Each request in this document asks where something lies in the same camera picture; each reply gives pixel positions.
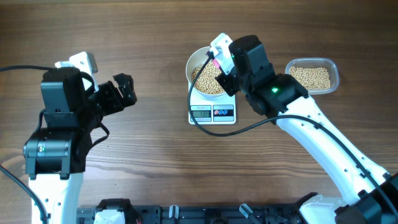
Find pink plastic measuring scoop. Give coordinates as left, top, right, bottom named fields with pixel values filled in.
left=212, top=59, right=221, bottom=70

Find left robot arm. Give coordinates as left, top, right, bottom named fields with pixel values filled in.
left=23, top=67, right=137, bottom=223

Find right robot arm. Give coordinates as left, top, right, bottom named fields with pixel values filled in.
left=210, top=34, right=397, bottom=223

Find soybeans in white bowl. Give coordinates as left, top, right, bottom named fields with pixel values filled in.
left=195, top=61, right=224, bottom=95

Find white digital kitchen scale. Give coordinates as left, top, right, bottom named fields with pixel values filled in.
left=188, top=88, right=237, bottom=125

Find white bowl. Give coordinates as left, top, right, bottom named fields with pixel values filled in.
left=185, top=47, right=228, bottom=100

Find pile of soybeans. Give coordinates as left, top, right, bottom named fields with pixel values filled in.
left=289, top=67, right=331, bottom=90

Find clear plastic container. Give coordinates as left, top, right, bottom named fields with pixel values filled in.
left=285, top=58, right=340, bottom=95

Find right black cable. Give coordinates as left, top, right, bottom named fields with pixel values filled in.
left=187, top=52, right=398, bottom=218

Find black cable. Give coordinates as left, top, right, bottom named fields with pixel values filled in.
left=0, top=65, right=57, bottom=224
left=187, top=52, right=398, bottom=218

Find left black cable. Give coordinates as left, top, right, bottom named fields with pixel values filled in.
left=0, top=65, right=57, bottom=224

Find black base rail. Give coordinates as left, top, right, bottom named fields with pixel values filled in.
left=76, top=203, right=304, bottom=224

